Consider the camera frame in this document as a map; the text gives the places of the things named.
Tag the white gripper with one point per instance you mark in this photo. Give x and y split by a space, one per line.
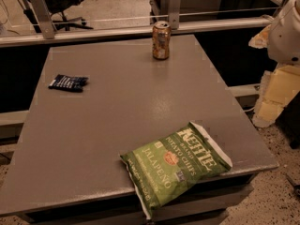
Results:
285 39

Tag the orange soda can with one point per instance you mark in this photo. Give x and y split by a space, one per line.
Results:
161 35

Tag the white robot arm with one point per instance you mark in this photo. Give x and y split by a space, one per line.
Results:
284 35

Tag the blue rxbar blueberry wrapper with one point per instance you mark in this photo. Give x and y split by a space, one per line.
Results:
67 83

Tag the green jalapeno chips bag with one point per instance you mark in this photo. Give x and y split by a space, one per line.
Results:
166 168

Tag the black office chair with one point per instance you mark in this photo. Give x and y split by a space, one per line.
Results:
59 6

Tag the metal frame rail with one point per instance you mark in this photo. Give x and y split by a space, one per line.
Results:
133 32

